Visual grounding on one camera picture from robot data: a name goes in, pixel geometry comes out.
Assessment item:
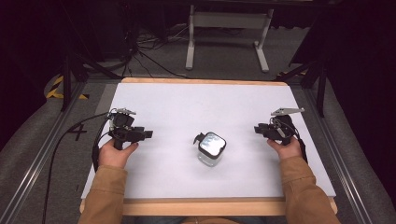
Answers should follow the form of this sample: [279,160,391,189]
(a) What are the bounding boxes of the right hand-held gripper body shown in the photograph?
[264,106,306,147]

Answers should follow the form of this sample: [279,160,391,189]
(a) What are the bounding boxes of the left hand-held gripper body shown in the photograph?
[106,107,141,151]

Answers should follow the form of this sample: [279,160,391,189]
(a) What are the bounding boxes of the person's right hand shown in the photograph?
[266,135,304,161]

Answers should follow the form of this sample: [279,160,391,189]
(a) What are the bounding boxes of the person's left hand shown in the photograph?
[98,138,140,170]

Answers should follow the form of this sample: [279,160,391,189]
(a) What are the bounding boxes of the clear square jar black lid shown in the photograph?
[192,131,228,168]

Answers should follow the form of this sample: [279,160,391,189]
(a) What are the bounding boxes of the black stand legs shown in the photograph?
[273,55,330,119]
[60,49,123,112]

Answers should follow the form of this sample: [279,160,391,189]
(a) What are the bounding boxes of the white table mat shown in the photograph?
[80,81,337,200]

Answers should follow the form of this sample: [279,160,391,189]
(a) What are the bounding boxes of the black and yellow floor tape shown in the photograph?
[45,75,91,101]

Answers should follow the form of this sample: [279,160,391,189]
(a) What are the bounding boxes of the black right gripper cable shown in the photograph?
[288,115,310,165]

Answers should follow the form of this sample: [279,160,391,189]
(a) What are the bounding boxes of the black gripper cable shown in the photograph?
[41,111,112,224]
[288,115,310,165]

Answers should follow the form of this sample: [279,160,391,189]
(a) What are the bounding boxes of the metal floor rail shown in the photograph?
[302,88,375,224]
[0,81,89,224]

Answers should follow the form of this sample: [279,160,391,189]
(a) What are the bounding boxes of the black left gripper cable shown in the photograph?
[41,111,112,224]

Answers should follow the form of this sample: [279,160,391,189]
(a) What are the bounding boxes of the bundle of floor cables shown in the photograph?
[121,21,194,80]

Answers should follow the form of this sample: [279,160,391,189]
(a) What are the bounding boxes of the white metal stand frame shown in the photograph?
[184,4,276,74]

